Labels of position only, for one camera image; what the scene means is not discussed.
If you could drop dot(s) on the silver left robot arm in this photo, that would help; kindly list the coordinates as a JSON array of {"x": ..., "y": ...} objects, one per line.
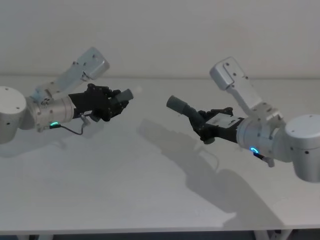
[{"x": 12, "y": 107}]

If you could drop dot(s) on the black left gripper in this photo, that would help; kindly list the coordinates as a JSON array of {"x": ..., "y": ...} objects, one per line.
[{"x": 86, "y": 101}]

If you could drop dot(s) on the dark grey cylindrical tube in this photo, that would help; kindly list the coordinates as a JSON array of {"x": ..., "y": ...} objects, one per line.
[{"x": 181, "y": 105}]

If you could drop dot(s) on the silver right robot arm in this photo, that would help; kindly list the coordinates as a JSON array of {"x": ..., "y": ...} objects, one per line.
[{"x": 300, "y": 135}]

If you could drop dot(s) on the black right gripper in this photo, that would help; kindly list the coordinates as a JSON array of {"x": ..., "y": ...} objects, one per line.
[{"x": 225, "y": 127}]

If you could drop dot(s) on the white table cloth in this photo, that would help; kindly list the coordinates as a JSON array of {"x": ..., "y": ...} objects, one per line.
[{"x": 100, "y": 187}]

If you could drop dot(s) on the grey cap with white tip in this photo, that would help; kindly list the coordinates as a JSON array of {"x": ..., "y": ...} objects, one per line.
[{"x": 126, "y": 94}]

